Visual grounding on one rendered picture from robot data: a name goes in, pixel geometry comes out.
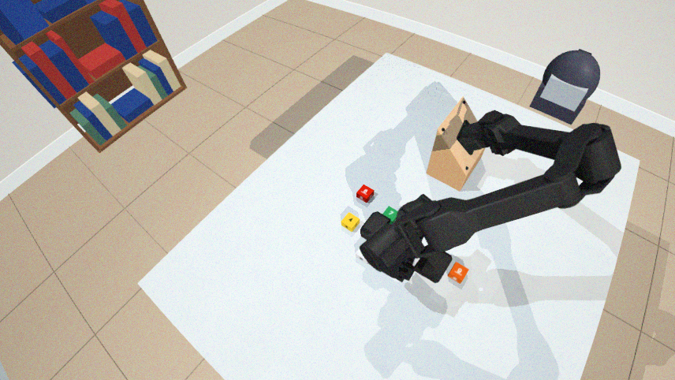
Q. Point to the red block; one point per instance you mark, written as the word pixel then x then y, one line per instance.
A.
pixel 365 193

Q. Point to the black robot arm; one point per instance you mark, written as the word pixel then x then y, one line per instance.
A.
pixel 588 152

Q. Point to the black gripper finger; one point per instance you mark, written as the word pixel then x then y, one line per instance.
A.
pixel 418 267

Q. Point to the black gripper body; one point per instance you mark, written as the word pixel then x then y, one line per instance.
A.
pixel 433 267

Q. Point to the green digit block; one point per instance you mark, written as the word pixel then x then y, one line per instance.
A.
pixel 391 213

